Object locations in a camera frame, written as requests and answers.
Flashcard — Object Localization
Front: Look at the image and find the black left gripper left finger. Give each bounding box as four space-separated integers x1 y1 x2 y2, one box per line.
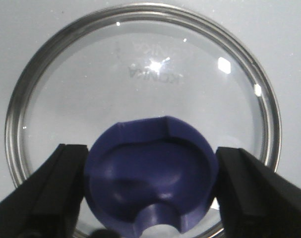
0 144 88 238

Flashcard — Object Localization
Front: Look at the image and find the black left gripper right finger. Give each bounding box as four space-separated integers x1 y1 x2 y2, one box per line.
216 147 301 238

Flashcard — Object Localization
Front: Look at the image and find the glass lid blue knob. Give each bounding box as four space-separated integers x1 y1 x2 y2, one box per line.
4 2 282 238

